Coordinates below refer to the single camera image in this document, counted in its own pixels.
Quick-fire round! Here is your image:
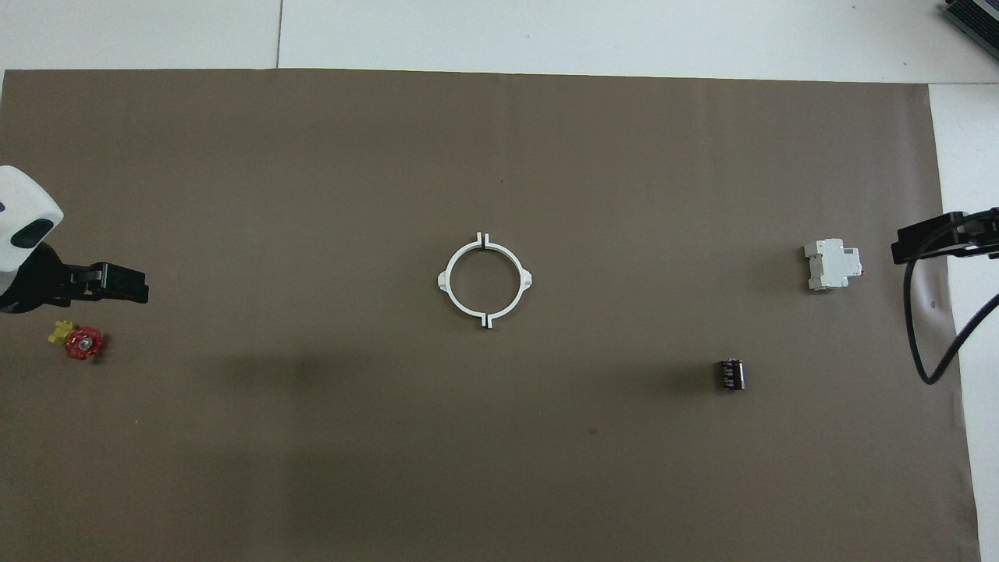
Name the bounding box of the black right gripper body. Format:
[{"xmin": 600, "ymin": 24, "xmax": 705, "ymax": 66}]
[{"xmin": 963, "ymin": 206, "xmax": 999, "ymax": 258}]

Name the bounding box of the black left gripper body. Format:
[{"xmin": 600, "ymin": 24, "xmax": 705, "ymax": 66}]
[{"xmin": 0, "ymin": 243, "xmax": 99, "ymax": 314}]

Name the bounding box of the white half pipe clamp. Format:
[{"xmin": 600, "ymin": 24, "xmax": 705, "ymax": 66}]
[
  {"xmin": 436, "ymin": 232, "xmax": 487, "ymax": 329},
  {"xmin": 483, "ymin": 232, "xmax": 534, "ymax": 329}
]

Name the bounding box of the red handwheel brass valve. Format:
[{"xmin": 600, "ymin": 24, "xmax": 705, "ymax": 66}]
[{"xmin": 48, "ymin": 318, "xmax": 107, "ymax": 362}]

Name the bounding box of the white circuit breaker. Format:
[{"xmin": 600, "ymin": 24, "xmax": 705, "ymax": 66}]
[{"xmin": 803, "ymin": 237, "xmax": 864, "ymax": 293}]

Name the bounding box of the grey ribbed metal device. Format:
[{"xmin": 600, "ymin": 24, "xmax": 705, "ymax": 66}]
[{"xmin": 939, "ymin": 0, "xmax": 999, "ymax": 44}]

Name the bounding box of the brown paper table mat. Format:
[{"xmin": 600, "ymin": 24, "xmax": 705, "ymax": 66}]
[{"xmin": 0, "ymin": 69, "xmax": 983, "ymax": 562}]

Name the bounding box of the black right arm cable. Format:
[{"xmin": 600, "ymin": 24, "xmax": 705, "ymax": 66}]
[{"xmin": 903, "ymin": 208, "xmax": 999, "ymax": 386}]

